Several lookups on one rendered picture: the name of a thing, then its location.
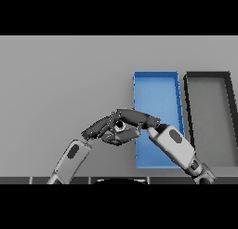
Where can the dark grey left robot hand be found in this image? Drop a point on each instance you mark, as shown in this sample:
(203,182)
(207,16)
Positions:
(116,136)

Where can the dark grey rectangular bin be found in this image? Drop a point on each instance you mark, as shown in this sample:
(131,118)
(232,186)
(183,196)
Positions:
(209,114)

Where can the blue rectangular bin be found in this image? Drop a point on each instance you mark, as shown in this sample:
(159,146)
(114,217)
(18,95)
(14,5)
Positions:
(155,93)

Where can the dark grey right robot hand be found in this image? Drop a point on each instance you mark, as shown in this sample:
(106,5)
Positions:
(136,117)

